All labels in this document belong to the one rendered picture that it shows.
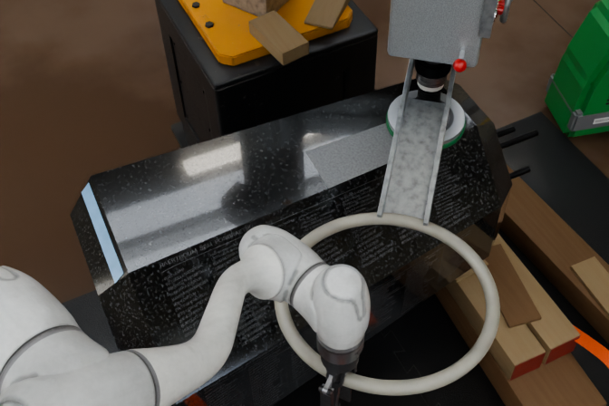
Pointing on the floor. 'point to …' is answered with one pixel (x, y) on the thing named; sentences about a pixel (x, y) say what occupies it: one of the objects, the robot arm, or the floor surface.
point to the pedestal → (258, 72)
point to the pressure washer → (584, 78)
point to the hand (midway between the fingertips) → (338, 400)
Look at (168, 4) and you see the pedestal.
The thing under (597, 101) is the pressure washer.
